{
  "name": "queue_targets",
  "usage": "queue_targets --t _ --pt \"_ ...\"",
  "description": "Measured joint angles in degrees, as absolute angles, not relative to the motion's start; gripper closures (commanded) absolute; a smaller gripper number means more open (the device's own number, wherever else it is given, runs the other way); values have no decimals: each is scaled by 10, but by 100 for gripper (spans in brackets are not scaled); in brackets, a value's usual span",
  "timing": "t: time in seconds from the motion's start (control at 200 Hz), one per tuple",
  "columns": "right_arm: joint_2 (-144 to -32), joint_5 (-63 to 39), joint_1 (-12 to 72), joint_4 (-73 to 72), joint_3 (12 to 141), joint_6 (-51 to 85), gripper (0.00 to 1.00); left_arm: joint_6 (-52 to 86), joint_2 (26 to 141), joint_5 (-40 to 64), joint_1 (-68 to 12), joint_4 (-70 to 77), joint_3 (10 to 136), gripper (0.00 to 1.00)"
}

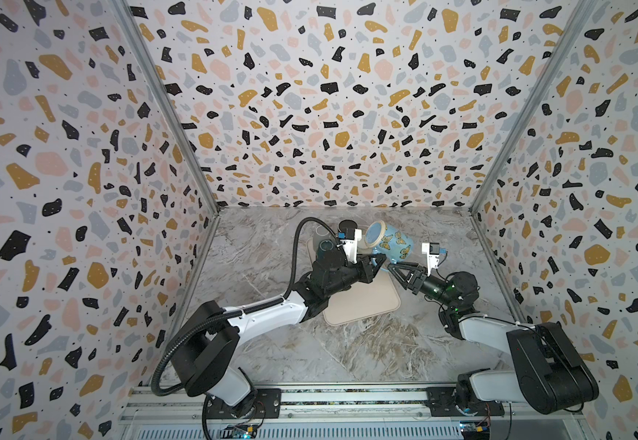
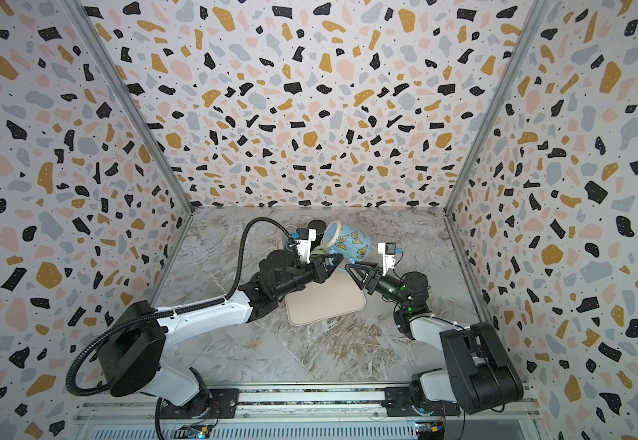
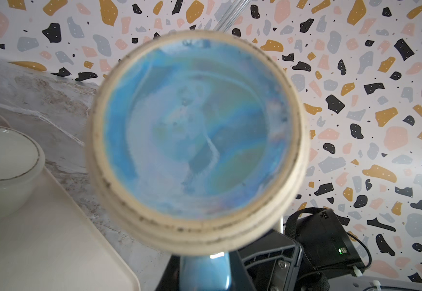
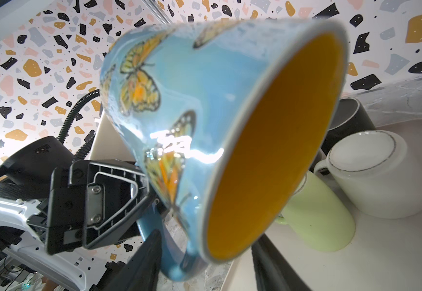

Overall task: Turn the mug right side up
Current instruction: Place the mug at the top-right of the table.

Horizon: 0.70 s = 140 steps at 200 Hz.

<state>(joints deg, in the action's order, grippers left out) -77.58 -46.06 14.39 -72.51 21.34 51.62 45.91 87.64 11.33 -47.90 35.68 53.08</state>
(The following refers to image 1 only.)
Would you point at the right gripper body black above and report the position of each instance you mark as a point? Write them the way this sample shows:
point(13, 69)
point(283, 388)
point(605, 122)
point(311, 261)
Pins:
point(436, 291)

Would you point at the beige rectangular tray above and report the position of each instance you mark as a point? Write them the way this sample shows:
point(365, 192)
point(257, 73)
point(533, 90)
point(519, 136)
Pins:
point(359, 302)

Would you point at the dark teal mug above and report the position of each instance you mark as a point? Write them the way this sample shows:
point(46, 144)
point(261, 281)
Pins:
point(327, 250)

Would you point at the corner aluminium profile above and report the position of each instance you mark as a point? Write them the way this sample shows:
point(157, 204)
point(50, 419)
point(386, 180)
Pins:
point(574, 26)
point(139, 49)

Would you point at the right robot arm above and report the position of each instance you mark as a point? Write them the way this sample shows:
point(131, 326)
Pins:
point(547, 371)

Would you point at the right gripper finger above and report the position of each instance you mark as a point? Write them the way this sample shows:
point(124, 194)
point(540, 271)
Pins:
point(409, 280)
point(405, 268)

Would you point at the right corner aluminium profile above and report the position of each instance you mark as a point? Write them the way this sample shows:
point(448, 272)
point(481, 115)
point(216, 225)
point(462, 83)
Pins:
point(574, 26)

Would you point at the blue butterfly mug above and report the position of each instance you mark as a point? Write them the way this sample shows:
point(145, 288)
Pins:
point(382, 238)

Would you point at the left corner aluminium profile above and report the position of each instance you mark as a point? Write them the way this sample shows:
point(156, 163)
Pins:
point(139, 49)

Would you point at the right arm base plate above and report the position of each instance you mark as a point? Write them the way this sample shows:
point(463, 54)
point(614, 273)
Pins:
point(455, 401)

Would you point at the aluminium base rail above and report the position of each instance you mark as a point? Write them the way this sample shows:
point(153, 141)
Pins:
point(344, 411)

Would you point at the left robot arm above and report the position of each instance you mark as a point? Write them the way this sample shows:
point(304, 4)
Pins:
point(205, 346)

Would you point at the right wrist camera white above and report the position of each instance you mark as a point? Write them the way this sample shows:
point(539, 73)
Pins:
point(435, 255)

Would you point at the black mug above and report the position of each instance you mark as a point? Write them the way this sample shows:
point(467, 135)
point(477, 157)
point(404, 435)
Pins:
point(346, 226)

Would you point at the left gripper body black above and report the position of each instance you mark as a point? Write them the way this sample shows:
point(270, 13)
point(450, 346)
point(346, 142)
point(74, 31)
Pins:
point(351, 276)

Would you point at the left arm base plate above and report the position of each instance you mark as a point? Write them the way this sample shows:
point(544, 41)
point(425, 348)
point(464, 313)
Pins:
point(263, 403)

